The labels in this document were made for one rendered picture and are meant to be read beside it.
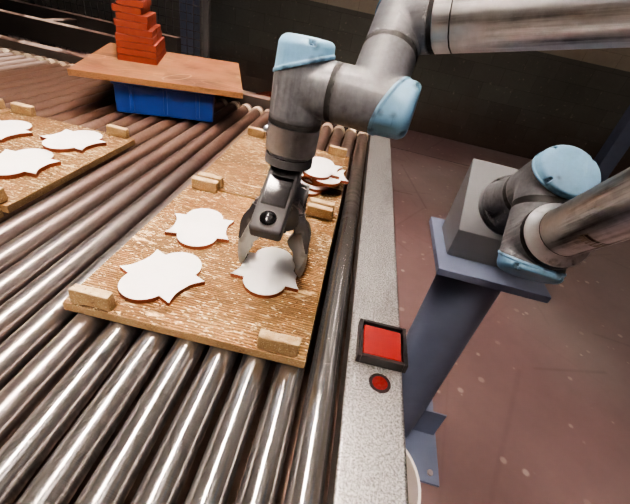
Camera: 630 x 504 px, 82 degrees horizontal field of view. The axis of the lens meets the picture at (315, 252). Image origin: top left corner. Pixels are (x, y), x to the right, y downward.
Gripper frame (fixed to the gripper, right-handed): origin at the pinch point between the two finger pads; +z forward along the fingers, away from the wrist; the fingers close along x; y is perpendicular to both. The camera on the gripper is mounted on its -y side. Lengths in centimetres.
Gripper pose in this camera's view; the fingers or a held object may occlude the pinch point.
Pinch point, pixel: (269, 268)
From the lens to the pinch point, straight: 63.5
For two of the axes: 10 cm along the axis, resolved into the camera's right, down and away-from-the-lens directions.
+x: -9.7, -2.4, 0.2
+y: 1.5, -5.1, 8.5
